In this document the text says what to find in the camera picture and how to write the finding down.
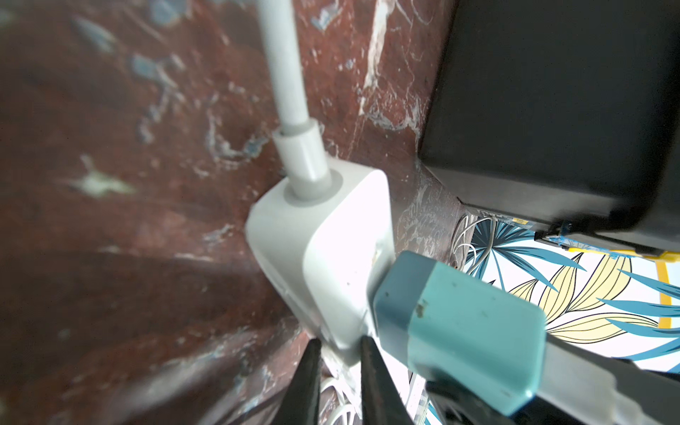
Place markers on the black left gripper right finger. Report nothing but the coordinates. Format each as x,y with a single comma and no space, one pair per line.
381,403

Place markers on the yellow black toolbox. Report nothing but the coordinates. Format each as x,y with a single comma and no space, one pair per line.
564,114

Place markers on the white power strip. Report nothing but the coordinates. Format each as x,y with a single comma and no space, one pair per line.
326,258

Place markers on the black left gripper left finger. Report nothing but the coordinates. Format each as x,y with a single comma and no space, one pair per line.
301,401

